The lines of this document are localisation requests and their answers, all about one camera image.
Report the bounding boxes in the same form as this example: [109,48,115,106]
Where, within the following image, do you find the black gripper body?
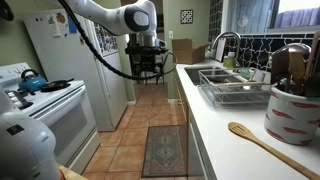
[125,46,169,72]

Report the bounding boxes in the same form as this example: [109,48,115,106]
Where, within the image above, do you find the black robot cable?
[58,0,179,81]

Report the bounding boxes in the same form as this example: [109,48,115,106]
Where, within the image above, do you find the white refrigerator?
[23,8,129,133]

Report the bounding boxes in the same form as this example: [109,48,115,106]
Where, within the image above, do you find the kitchen window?
[226,0,320,34]

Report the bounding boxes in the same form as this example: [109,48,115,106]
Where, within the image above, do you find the brown cardboard box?
[171,38,211,65]

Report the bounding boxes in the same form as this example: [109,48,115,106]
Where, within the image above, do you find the black frying pan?
[40,78,75,93]

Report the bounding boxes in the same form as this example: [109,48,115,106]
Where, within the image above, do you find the white crock with red peppers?
[263,84,320,147]

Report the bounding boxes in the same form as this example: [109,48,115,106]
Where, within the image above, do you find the round white window ornament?
[236,14,250,29]

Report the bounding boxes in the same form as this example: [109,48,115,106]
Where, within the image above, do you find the black white wall art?
[180,9,194,25]

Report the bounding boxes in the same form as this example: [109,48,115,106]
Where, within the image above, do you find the photo collage on refrigerator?
[93,22,120,57]

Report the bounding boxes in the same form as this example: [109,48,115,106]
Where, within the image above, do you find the shiny metal ladle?
[269,42,312,96]

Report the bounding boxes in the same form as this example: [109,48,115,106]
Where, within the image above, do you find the light wooden base cabinets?
[174,71,211,180]

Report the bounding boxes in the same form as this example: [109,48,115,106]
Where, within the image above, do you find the patterned green red rug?
[141,124,189,178]

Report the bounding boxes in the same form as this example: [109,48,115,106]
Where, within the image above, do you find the light wooden board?
[58,164,89,180]

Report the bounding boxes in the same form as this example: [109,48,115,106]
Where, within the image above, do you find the tall wooden spatula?
[304,31,320,98]

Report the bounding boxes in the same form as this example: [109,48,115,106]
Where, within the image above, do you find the white framed card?
[214,37,228,63]

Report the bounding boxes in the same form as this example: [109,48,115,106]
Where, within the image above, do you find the green sponge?
[238,67,252,80]

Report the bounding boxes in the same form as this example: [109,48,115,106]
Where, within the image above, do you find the stainless steel sink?
[183,65,248,87]

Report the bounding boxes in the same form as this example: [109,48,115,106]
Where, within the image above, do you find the blue tea kettle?
[18,68,48,94]

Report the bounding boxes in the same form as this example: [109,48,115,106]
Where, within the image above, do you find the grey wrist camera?
[154,39,168,50]

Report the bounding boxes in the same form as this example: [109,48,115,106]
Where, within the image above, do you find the white kitchen stove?
[0,61,101,174]

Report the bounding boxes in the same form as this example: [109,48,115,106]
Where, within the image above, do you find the long plain wooden spoon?
[211,81,268,89]

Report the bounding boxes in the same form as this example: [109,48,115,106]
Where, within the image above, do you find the metal wire dish rack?
[198,67,273,108]

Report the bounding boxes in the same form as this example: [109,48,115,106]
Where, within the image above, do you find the paper note on refrigerator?
[46,13,64,38]

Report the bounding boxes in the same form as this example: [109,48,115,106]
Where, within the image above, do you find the chrome kitchen faucet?
[209,31,242,68]

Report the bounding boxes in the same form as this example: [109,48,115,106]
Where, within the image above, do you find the slotted wooden spoon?
[227,121,320,180]

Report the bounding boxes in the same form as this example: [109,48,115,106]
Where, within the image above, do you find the green soap bottle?
[222,51,237,70]

